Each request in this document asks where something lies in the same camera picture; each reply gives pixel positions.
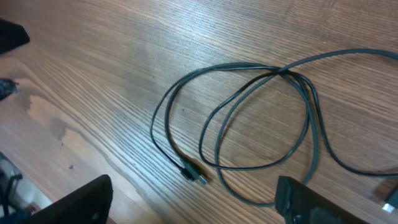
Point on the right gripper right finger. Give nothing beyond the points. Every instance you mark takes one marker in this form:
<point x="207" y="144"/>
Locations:
<point x="298" y="204"/>

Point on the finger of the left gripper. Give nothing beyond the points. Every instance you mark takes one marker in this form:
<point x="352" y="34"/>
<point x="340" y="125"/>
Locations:
<point x="7" y="87"/>
<point x="12" y="36"/>

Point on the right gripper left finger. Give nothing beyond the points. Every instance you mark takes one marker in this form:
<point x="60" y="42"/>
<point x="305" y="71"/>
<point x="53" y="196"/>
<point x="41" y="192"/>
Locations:
<point x="88" y="204"/>

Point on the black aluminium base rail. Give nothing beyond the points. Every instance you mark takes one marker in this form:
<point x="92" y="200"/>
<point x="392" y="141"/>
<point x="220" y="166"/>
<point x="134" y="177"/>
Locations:
<point x="11" y="212"/>

